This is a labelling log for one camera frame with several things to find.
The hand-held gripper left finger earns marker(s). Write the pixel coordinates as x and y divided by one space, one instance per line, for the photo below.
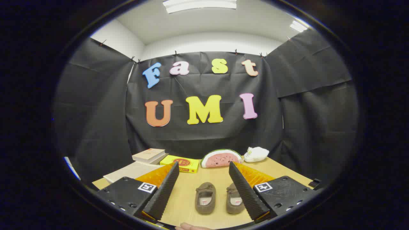
164 191

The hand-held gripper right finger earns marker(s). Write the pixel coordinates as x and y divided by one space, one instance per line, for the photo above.
246 191

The brown suede shoe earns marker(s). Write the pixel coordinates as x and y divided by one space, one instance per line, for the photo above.
205 198
233 207

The cream fabric storage box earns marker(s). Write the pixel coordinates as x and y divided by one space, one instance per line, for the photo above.
127 171

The yellow book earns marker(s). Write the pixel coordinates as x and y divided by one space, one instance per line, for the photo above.
182 163

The white plush toy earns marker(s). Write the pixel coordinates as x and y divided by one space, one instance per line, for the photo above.
255 154

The beige book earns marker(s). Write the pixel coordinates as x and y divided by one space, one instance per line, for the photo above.
148 155

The watermelon slice plush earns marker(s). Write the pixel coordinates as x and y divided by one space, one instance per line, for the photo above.
220 159

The black table clamp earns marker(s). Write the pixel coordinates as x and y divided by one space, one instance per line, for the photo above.
314 183

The small ceiling light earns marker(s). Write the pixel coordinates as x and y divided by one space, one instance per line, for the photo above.
298 26

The long ceiling light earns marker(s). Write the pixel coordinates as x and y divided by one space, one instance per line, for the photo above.
199 4

